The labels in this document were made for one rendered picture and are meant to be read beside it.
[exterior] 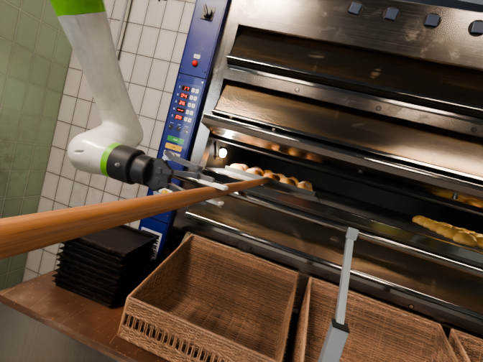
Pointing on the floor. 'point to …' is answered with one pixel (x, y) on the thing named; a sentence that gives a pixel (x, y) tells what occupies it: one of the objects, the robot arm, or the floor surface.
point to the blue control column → (204, 38)
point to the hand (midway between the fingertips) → (210, 192)
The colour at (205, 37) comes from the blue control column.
